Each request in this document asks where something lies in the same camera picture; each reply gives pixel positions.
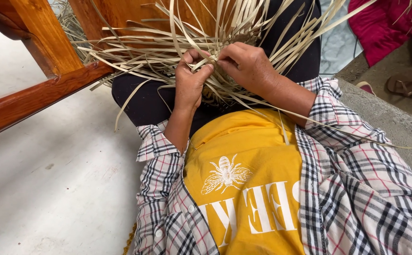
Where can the person's left hand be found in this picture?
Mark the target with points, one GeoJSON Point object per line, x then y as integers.
{"type": "Point", "coordinates": [189, 86]}

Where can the person's right hand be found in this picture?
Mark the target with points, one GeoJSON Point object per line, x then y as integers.
{"type": "Point", "coordinates": [252, 69]}

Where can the woven palm leaf strip work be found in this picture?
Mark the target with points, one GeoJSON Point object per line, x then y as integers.
{"type": "Point", "coordinates": [156, 53]}

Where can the black trousers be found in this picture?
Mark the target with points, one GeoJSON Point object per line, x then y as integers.
{"type": "Point", "coordinates": [142, 99]}

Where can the yellow printed t-shirt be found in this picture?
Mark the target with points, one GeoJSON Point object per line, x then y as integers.
{"type": "Point", "coordinates": [248, 184]}

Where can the pink sandal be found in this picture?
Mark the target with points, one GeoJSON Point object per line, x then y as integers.
{"type": "Point", "coordinates": [366, 87]}

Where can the heap of dry palm strips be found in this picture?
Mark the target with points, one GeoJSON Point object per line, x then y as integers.
{"type": "Point", "coordinates": [69, 24]}

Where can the red cloth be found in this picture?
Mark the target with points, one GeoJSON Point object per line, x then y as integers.
{"type": "Point", "coordinates": [379, 24]}

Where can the brown sandal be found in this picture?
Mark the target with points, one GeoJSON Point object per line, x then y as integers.
{"type": "Point", "coordinates": [404, 86]}

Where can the plaid checked shirt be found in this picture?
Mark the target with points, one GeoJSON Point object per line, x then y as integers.
{"type": "Point", "coordinates": [361, 184]}

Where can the brown wooden furniture frame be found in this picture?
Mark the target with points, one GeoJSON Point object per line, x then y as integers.
{"type": "Point", "coordinates": [46, 39]}

